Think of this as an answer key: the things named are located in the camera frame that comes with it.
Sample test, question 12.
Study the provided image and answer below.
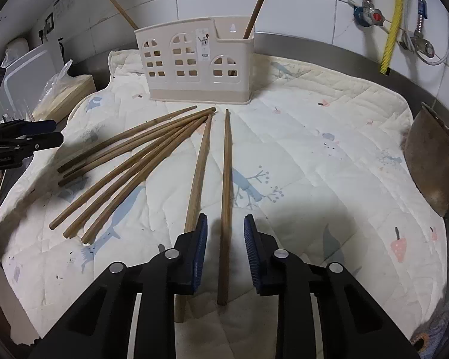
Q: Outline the white printed quilted mat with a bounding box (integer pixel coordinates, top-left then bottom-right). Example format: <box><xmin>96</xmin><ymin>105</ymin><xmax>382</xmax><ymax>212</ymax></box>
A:
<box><xmin>0</xmin><ymin>47</ymin><xmax>448</xmax><ymax>348</ymax></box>

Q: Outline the dark patterned cloth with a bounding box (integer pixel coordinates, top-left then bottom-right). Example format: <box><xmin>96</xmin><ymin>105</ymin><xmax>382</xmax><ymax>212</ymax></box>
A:
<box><xmin>409</xmin><ymin>299</ymin><xmax>449</xmax><ymax>357</ymax></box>

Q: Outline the clear glass jar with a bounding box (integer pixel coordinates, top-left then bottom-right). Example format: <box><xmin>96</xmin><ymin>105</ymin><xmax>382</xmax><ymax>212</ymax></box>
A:
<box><xmin>2</xmin><ymin>97</ymin><xmax>34</xmax><ymax>124</ymax></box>

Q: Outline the row of wooden chopsticks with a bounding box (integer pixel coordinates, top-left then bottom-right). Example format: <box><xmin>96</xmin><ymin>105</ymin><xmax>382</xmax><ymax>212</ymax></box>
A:
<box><xmin>49</xmin><ymin>105</ymin><xmax>218</xmax><ymax>324</ymax></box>

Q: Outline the valve with red knob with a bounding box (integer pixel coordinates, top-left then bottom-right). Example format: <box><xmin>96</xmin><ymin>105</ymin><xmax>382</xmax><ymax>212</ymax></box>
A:
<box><xmin>354</xmin><ymin>2</ymin><xmax>389</xmax><ymax>28</ymax></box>

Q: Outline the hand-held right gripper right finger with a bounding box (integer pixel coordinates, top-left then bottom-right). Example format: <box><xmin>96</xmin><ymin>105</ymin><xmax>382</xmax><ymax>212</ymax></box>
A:
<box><xmin>244</xmin><ymin>214</ymin><xmax>421</xmax><ymax>359</ymax></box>

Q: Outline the long brown chopstick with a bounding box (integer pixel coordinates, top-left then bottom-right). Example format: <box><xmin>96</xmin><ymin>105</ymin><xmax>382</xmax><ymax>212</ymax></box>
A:
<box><xmin>109</xmin><ymin>0</ymin><xmax>140</xmax><ymax>31</ymax></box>
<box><xmin>217</xmin><ymin>109</ymin><xmax>233</xmax><ymax>305</ymax></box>
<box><xmin>243</xmin><ymin>0</ymin><xmax>278</xmax><ymax>40</ymax></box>

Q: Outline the beige plastic utensil holder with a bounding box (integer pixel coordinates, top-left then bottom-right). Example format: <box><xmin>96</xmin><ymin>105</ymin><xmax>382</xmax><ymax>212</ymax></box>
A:
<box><xmin>135</xmin><ymin>17</ymin><xmax>256</xmax><ymax>105</ymax></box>

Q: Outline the yellow corrugated gas hose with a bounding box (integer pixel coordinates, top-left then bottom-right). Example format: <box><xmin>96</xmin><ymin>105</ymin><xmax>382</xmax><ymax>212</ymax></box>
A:
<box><xmin>380</xmin><ymin>0</ymin><xmax>403</xmax><ymax>74</ymax></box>

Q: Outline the plain metal valve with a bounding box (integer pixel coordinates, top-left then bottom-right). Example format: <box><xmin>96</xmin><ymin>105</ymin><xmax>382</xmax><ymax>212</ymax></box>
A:
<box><xmin>400</xmin><ymin>32</ymin><xmax>435</xmax><ymax>59</ymax></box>

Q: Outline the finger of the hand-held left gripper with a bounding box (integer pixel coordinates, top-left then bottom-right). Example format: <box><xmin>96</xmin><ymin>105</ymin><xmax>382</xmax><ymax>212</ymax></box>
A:
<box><xmin>0</xmin><ymin>119</ymin><xmax>57</xmax><ymax>137</ymax></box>
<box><xmin>0</xmin><ymin>132</ymin><xmax>64</xmax><ymax>155</ymax></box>

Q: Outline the metal bowl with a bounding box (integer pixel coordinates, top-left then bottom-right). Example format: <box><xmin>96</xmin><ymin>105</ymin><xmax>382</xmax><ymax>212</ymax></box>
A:
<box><xmin>403</xmin><ymin>103</ymin><xmax>449</xmax><ymax>217</ymax></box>

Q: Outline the pale block in plastic bag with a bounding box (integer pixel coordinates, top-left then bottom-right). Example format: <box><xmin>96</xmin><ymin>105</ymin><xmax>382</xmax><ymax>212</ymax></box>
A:
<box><xmin>34</xmin><ymin>60</ymin><xmax>98</xmax><ymax>122</ymax></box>

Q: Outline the wall socket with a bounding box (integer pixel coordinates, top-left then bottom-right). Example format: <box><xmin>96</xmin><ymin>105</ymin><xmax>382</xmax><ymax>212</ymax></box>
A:
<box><xmin>41</xmin><ymin>13</ymin><xmax>55</xmax><ymax>40</ymax></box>

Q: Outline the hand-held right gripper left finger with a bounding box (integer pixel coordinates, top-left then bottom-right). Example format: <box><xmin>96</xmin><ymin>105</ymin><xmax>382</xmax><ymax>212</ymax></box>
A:
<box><xmin>29</xmin><ymin>213</ymin><xmax>208</xmax><ymax>359</ymax></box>

